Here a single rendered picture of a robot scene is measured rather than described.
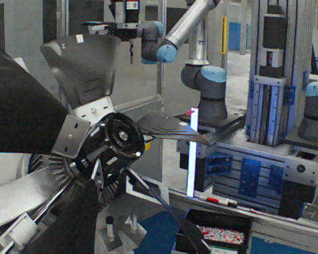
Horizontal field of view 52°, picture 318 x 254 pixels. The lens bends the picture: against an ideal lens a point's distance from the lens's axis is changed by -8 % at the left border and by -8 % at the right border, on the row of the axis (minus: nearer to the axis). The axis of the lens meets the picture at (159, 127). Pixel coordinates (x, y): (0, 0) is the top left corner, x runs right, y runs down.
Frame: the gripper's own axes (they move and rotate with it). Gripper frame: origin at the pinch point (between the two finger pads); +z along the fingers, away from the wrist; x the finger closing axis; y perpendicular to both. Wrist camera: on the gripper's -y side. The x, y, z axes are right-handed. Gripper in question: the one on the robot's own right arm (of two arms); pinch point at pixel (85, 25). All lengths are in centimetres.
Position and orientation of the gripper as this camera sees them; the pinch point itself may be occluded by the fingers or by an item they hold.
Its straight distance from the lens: 145.6
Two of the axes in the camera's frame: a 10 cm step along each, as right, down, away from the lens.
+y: -0.8, 9.1, 4.0
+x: -4.7, -3.9, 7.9
